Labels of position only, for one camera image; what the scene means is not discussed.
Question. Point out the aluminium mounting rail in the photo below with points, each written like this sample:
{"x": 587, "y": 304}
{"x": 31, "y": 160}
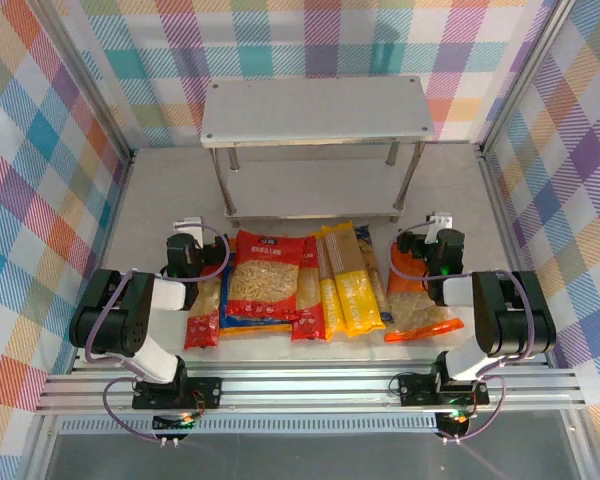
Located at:
{"x": 305, "y": 390}

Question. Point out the aluminium side rail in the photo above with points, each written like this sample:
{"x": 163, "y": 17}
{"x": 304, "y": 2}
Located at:
{"x": 116, "y": 210}
{"x": 502, "y": 225}

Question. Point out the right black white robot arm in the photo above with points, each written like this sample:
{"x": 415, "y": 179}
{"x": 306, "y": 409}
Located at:
{"x": 510, "y": 320}

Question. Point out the red spaghetti pack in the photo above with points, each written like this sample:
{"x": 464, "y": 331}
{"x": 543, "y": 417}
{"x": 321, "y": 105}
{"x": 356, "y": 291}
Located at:
{"x": 202, "y": 325}
{"x": 307, "y": 325}

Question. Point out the large red fusilli bag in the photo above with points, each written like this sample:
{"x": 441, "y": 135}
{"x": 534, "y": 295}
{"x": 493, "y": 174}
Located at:
{"x": 262, "y": 280}

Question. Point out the left controller circuit board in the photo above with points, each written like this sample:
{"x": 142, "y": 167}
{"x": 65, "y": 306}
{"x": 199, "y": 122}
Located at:
{"x": 172, "y": 422}

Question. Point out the aluminium frame post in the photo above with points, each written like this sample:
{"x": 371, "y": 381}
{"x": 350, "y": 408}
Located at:
{"x": 91, "y": 85}
{"x": 524, "y": 75}

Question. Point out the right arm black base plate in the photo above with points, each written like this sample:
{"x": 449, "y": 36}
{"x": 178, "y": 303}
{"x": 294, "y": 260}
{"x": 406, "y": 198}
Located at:
{"x": 415, "y": 390}

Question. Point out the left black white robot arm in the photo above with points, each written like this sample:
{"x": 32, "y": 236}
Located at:
{"x": 110, "y": 325}

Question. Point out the grey two-tier metal shelf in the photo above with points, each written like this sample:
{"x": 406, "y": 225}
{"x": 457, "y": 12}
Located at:
{"x": 315, "y": 110}

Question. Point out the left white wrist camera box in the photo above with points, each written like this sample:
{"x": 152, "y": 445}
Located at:
{"x": 190, "y": 222}

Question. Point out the right controller circuit board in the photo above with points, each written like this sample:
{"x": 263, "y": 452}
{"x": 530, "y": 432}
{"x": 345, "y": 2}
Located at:
{"x": 455, "y": 422}

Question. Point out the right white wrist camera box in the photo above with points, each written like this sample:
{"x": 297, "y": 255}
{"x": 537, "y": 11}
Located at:
{"x": 442, "y": 220}

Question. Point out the yellow spaghetti pack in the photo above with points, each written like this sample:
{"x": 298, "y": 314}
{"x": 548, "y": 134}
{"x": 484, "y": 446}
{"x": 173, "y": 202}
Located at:
{"x": 357, "y": 300}
{"x": 330, "y": 305}

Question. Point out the controller circuit board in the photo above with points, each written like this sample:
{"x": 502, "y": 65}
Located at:
{"x": 455, "y": 422}
{"x": 172, "y": 422}

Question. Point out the orange pasta bag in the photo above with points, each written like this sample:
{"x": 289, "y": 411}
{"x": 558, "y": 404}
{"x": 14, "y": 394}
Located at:
{"x": 415, "y": 315}

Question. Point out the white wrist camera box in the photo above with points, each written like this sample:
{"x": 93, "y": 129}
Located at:
{"x": 442, "y": 220}
{"x": 190, "y": 222}

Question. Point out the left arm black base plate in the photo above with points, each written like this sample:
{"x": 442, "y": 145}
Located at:
{"x": 207, "y": 390}

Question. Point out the blue spaghetti pack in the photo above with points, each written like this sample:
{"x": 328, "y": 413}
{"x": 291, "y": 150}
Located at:
{"x": 370, "y": 260}

